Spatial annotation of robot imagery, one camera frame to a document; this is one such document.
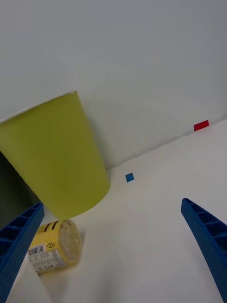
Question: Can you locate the yellow-green plastic waste bin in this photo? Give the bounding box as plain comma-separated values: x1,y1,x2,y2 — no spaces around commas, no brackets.
0,91,111,220

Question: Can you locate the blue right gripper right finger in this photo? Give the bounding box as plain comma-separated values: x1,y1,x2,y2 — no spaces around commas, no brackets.
181,197,227,303

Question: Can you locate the yellow label plastic bottle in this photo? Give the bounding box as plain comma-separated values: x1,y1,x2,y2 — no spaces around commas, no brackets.
27,219,82,275

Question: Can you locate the white paper cup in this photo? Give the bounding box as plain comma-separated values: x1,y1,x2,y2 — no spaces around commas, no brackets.
6,257,52,303

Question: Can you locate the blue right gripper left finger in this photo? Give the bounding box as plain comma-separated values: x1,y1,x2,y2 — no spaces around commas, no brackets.
0,202,45,303

